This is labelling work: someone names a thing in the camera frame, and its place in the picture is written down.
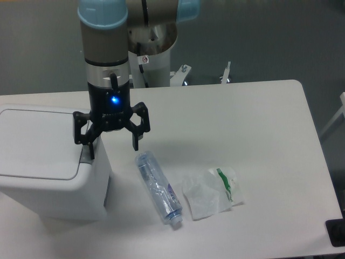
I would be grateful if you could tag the white furniture frame right edge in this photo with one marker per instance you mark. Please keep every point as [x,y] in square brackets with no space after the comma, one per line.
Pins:
[334,123]

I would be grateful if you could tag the black device at table corner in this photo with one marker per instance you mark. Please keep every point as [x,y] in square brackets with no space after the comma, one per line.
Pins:
[335,229]

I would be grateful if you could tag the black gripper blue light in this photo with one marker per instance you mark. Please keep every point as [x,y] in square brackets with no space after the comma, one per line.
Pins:
[109,108]

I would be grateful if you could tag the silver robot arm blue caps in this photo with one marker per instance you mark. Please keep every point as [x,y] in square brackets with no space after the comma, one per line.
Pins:
[126,44]

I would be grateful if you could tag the clear plastic bag green print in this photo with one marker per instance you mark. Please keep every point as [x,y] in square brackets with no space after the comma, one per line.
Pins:
[212,192]

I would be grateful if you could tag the crushed clear plastic bottle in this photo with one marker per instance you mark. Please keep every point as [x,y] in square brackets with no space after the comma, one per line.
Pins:
[160,190]

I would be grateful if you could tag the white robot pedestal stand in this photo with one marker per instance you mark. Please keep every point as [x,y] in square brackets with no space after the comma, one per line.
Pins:
[150,57]

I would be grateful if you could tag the white push-lid trash can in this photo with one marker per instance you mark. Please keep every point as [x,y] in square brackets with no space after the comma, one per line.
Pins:
[45,171]

